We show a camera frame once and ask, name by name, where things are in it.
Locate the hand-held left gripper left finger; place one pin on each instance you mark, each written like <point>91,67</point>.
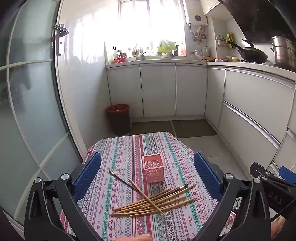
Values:
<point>89,176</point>

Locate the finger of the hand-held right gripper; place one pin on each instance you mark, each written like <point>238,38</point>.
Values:
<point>262,171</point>
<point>288,172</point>

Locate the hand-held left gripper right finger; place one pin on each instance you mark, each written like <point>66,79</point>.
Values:
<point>207,176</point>

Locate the pink perforated utensil basket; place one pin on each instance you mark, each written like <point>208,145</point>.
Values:
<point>155,176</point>

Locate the pile of wooden chopsticks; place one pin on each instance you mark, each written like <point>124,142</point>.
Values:
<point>152,204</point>

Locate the hanging kitchen utensils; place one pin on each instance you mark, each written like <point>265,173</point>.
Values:
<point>198,34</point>

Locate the black paintbrush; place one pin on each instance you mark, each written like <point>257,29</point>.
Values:
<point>122,180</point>

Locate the striped patterned tablecloth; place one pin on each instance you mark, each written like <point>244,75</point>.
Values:
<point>129,157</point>

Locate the dark floor mat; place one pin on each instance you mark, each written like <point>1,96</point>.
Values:
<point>194,128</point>
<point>150,128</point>

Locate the dark trash bin red liner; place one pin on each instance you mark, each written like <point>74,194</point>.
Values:
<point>120,122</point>

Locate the white cabinet with drawers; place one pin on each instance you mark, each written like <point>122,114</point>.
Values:
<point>249,92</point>

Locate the frosted glass door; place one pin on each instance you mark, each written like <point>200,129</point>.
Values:
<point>34,104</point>

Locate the white cabinet with doors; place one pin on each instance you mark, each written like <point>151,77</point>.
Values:
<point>159,90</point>

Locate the yellow jar white lid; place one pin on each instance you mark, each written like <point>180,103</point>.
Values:
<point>236,59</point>

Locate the black wok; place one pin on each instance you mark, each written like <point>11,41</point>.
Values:
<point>253,54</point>

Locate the stainless steel steamer pot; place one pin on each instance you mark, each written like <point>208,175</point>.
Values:
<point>282,51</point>

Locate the white cutting board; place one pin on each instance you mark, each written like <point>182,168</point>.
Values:
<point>106,55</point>

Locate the clear glass pitcher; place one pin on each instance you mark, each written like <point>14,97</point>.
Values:
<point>198,54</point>

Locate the red label bottle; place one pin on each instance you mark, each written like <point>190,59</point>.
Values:
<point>183,49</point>

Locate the lime green plastic basin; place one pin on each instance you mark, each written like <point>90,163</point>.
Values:
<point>165,46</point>

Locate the black range hood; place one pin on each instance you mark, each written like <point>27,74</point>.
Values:
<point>259,18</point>

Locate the bright kitchen window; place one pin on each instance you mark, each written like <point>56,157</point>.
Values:
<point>150,18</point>

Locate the wall spice rack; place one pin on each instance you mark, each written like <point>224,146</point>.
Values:
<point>225,40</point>

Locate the white wall water heater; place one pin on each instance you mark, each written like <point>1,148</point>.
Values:
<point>196,16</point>

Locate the white wall cabinet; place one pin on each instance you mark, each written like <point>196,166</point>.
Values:
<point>209,5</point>

